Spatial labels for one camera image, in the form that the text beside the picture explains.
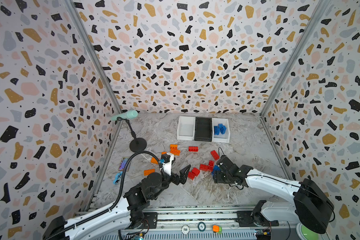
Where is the white right bin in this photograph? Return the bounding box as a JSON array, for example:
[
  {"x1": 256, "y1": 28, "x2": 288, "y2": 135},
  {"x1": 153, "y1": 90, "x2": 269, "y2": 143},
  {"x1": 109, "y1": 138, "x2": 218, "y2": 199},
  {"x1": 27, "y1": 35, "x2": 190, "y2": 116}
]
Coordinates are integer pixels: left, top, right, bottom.
[{"x1": 212, "y1": 118, "x2": 231, "y2": 143}]

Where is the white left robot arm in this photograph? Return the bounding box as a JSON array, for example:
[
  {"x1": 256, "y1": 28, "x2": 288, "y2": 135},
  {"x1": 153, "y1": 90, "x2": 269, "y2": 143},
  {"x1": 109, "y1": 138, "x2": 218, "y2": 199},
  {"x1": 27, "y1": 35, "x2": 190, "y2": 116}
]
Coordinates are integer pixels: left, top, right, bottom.
[{"x1": 42, "y1": 165, "x2": 191, "y2": 240}]

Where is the white bin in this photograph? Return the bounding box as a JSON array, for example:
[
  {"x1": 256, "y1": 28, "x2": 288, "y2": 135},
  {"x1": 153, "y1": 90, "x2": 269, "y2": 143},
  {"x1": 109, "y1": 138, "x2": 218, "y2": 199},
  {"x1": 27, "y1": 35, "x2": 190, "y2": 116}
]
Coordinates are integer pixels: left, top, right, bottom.
[
  {"x1": 177, "y1": 116, "x2": 196, "y2": 141},
  {"x1": 212, "y1": 118, "x2": 231, "y2": 143}
]

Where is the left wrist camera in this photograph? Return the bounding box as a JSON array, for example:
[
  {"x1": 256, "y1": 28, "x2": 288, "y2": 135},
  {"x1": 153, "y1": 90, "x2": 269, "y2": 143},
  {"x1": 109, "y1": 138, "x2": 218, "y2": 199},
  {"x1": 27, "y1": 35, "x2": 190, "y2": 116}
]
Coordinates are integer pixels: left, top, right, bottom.
[{"x1": 159, "y1": 153, "x2": 175, "y2": 176}]

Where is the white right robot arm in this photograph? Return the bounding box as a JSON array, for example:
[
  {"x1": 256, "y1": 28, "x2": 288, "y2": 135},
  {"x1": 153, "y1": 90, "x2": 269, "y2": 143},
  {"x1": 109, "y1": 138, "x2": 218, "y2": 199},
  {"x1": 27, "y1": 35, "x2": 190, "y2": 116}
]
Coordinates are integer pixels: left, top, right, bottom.
[{"x1": 213, "y1": 155, "x2": 335, "y2": 234}]

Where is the orange small cube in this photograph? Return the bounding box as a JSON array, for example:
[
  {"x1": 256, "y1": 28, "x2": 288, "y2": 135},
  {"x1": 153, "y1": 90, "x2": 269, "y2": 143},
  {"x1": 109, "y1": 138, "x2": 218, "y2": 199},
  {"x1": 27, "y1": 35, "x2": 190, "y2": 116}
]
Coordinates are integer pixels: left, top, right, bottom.
[{"x1": 213, "y1": 225, "x2": 222, "y2": 234}]

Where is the aluminium rail base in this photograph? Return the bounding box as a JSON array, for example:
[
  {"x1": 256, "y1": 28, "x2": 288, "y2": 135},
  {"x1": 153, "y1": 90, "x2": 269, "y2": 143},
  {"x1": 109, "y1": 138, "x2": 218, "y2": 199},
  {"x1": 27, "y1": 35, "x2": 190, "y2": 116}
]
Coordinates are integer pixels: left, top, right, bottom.
[{"x1": 74, "y1": 205, "x2": 328, "y2": 240}]

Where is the white left bin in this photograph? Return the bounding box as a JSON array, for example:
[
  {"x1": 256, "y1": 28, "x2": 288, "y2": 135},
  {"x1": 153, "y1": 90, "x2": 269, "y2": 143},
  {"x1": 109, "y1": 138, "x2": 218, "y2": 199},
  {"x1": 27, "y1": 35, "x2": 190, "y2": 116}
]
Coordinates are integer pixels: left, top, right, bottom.
[{"x1": 177, "y1": 116, "x2": 196, "y2": 141}]

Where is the black middle bin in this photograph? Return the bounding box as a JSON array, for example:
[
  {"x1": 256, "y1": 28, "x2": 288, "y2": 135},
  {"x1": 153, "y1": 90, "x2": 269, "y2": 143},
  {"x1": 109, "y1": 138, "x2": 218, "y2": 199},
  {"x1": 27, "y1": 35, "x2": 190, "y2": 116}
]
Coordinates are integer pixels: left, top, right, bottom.
[{"x1": 194, "y1": 117, "x2": 213, "y2": 142}]

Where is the blue toy car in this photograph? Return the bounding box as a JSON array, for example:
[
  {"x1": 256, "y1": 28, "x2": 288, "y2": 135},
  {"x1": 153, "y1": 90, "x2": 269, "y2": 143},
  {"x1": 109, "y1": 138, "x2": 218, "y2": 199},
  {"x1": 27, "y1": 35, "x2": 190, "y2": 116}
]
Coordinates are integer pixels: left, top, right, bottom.
[{"x1": 113, "y1": 172, "x2": 123, "y2": 185}]

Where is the purple patterned card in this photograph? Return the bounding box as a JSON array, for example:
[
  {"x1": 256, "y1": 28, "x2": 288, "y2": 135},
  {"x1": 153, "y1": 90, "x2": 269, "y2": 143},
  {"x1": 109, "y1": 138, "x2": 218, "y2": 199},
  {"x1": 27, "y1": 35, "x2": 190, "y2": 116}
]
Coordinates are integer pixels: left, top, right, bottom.
[{"x1": 118, "y1": 157, "x2": 129, "y2": 171}]

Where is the green round button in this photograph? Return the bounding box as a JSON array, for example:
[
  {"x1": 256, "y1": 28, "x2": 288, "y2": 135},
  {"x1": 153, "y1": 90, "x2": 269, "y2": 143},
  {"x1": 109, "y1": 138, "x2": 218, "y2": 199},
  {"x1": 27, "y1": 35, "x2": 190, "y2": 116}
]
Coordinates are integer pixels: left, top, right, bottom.
[{"x1": 298, "y1": 225, "x2": 319, "y2": 240}]

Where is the black corrugated cable hose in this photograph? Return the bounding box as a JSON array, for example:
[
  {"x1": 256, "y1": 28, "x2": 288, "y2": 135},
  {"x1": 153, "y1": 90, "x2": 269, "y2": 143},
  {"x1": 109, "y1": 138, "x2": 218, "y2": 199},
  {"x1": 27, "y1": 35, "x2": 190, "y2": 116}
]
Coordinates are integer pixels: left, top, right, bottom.
[{"x1": 44, "y1": 150, "x2": 166, "y2": 240}]

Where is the orange lego brick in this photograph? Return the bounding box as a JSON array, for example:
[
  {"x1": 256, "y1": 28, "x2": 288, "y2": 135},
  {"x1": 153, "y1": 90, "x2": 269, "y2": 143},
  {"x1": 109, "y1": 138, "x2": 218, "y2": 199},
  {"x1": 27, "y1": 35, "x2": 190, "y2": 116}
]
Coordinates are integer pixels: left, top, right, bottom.
[
  {"x1": 144, "y1": 169, "x2": 155, "y2": 176},
  {"x1": 170, "y1": 144, "x2": 178, "y2": 150},
  {"x1": 151, "y1": 158, "x2": 158, "y2": 165},
  {"x1": 170, "y1": 149, "x2": 181, "y2": 156}
]

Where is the red lego brick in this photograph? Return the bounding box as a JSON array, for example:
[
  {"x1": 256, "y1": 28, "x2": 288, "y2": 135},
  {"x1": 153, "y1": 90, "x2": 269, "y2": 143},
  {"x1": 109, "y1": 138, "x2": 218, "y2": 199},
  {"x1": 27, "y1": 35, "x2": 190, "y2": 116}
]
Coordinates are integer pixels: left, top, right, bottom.
[
  {"x1": 188, "y1": 146, "x2": 199, "y2": 152},
  {"x1": 208, "y1": 161, "x2": 215, "y2": 172},
  {"x1": 188, "y1": 172, "x2": 196, "y2": 180},
  {"x1": 192, "y1": 168, "x2": 200, "y2": 177},
  {"x1": 211, "y1": 150, "x2": 220, "y2": 161},
  {"x1": 200, "y1": 164, "x2": 209, "y2": 172}
]

